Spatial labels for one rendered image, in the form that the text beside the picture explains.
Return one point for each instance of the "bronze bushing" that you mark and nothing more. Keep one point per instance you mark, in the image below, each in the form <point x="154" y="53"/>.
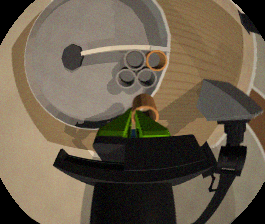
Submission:
<point x="144" y="101"/>
<point x="163" y="60"/>

